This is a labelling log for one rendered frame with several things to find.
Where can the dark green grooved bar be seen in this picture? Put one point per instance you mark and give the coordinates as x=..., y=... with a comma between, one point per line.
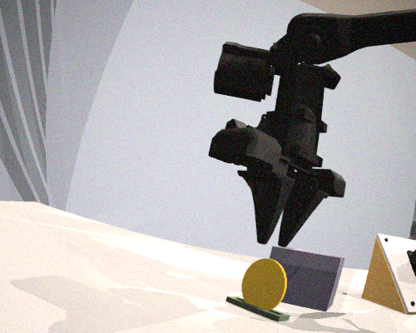
x=273, y=314

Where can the gold coin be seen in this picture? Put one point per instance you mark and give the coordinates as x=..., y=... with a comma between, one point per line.
x=264, y=284

